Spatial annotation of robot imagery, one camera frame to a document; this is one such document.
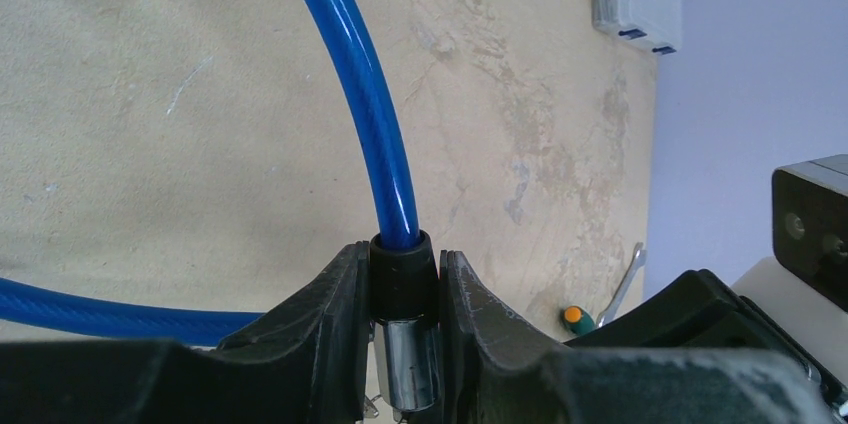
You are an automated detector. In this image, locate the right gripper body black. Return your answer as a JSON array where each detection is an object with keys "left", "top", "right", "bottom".
[{"left": 566, "top": 269, "right": 847, "bottom": 423}]

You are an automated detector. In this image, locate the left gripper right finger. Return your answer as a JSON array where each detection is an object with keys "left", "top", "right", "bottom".
[{"left": 440, "top": 251, "right": 835, "bottom": 423}]

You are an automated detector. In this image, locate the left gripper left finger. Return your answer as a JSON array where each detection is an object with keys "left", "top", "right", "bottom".
[{"left": 1, "top": 242, "right": 369, "bottom": 423}]

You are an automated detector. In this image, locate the blue cable lock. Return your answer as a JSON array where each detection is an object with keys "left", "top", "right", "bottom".
[{"left": 1, "top": 0, "right": 441, "bottom": 414}]

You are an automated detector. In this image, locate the small silver key bunch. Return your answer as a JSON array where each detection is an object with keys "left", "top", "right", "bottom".
[{"left": 361, "top": 394, "right": 406, "bottom": 424}]

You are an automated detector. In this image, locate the small silver open wrench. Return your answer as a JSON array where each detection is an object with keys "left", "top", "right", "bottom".
[{"left": 596, "top": 242, "right": 647, "bottom": 328}]

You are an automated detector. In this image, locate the green orange screwdriver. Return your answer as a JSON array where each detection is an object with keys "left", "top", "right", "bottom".
[{"left": 560, "top": 306, "right": 597, "bottom": 337}]

